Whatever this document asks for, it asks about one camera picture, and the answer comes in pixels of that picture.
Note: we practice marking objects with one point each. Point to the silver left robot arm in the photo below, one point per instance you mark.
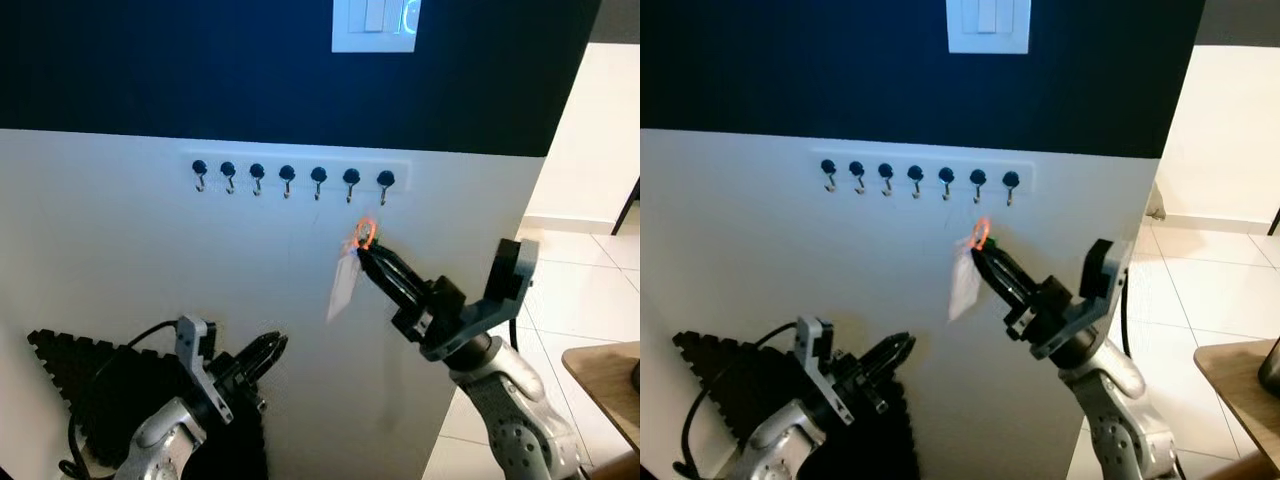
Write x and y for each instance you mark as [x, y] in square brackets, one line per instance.
[785, 445]
[165, 440]

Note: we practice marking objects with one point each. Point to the dark furniture leg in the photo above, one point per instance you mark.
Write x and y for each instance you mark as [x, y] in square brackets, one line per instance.
[628, 203]
[1274, 220]

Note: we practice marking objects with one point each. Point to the white light switch plate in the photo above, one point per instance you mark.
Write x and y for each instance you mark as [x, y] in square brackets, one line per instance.
[375, 25]
[988, 25]

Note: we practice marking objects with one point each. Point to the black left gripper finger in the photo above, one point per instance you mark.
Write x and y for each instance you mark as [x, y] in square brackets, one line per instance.
[889, 348]
[267, 366]
[893, 367]
[262, 347]

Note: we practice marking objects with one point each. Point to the black knob metal hook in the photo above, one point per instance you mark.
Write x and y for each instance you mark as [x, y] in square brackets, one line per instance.
[886, 171]
[915, 173]
[287, 173]
[828, 167]
[200, 168]
[857, 169]
[385, 179]
[1011, 180]
[946, 175]
[351, 177]
[257, 171]
[228, 170]
[978, 178]
[318, 175]

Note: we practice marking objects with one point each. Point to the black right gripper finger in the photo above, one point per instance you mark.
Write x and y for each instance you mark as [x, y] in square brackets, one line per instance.
[1016, 270]
[392, 290]
[1007, 291]
[400, 268]

